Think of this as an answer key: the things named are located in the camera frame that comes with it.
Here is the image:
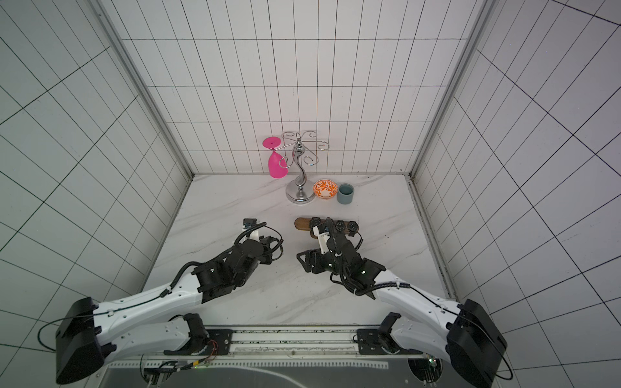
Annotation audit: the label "brown wooden watch stand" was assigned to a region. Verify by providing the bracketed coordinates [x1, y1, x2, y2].
[293, 217, 360, 239]

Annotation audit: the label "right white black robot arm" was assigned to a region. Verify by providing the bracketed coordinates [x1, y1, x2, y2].
[297, 234, 508, 387]

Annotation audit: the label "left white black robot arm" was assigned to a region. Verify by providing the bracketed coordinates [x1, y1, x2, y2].
[55, 237, 283, 385]

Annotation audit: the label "grey-green ceramic cup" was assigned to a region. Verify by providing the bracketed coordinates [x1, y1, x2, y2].
[337, 184, 354, 205]

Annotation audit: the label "silver metal glass rack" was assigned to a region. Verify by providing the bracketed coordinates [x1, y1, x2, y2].
[277, 130, 329, 205]

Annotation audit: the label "orange patterned small bowl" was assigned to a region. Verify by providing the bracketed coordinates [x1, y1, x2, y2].
[313, 179, 338, 200]

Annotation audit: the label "pink plastic wine glass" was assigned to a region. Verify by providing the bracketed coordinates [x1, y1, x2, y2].
[263, 137, 288, 179]

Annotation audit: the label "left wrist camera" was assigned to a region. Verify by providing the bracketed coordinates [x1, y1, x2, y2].
[242, 218, 260, 241]

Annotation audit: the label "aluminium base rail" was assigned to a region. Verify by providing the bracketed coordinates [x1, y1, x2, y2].
[103, 324, 428, 362]

